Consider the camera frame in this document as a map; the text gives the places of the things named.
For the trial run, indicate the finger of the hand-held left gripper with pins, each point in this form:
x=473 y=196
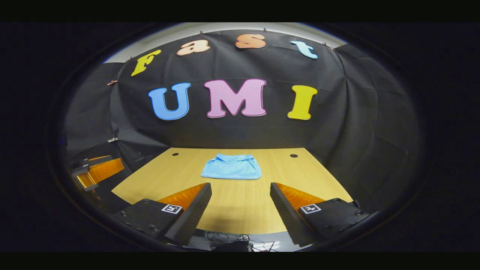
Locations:
x=105 y=170
x=88 y=164

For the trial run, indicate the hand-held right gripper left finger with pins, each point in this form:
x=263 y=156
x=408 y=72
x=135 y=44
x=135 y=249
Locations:
x=193 y=217

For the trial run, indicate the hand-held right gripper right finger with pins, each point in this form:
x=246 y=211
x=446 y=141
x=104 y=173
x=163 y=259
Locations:
x=288 y=219

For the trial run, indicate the light blue T-shirt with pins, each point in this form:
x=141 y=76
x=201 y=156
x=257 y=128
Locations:
x=232 y=168

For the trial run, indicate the white backdrop clip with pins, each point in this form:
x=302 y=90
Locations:
x=113 y=140

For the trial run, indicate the dark floor object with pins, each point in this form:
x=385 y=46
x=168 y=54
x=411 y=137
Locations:
x=232 y=247

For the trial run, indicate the brown backdrop clip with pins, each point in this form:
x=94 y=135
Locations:
x=112 y=82

